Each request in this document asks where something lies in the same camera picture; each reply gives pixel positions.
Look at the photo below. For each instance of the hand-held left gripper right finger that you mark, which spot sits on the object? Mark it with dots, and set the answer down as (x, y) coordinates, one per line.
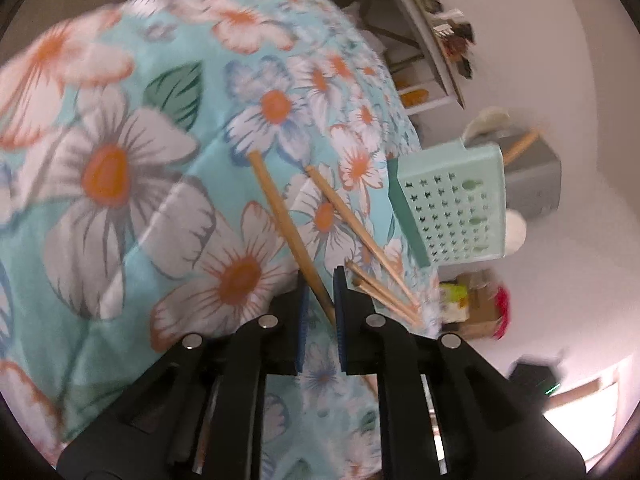
(340, 320)

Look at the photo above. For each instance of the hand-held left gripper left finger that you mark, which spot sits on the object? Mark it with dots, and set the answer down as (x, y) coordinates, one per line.
(301, 320)

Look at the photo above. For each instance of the wooden chopstick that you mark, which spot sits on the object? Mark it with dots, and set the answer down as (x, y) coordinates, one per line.
(387, 302)
(285, 220)
(522, 146)
(382, 286)
(350, 215)

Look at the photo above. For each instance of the white plastic spoon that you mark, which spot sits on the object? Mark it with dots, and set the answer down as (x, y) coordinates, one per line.
(516, 232)
(487, 121)

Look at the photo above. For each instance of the mint green perforated basket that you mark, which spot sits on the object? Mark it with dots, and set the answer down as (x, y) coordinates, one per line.
(450, 210)

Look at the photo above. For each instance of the red cloth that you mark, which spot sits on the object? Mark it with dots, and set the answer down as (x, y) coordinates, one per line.
(502, 305)

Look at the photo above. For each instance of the cardboard box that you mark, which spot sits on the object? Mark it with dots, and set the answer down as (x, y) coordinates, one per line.
(480, 310)

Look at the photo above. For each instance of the yellow green packet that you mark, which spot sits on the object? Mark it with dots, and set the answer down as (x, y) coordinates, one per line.
(454, 300)

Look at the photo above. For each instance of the grey box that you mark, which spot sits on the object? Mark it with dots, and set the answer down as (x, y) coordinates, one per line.
(535, 185)

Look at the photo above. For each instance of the floral turquoise blanket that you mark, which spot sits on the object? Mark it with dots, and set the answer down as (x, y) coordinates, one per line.
(125, 210)

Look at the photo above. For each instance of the cluster of small ornaments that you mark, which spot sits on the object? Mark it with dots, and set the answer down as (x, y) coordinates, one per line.
(455, 40)

